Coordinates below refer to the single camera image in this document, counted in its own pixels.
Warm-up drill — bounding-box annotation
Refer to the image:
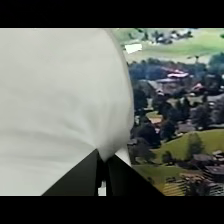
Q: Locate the white T-shirt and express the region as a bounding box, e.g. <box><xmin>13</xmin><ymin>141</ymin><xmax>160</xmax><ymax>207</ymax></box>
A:
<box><xmin>0</xmin><ymin>28</ymin><xmax>136</xmax><ymax>197</ymax></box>

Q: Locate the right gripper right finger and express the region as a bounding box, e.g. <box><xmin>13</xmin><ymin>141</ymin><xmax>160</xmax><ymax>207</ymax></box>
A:
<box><xmin>105</xmin><ymin>153</ymin><xmax>165</xmax><ymax>197</ymax></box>

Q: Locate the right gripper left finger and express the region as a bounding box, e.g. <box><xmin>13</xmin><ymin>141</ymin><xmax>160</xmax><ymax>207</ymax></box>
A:
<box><xmin>41</xmin><ymin>148</ymin><xmax>101</xmax><ymax>197</ymax></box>

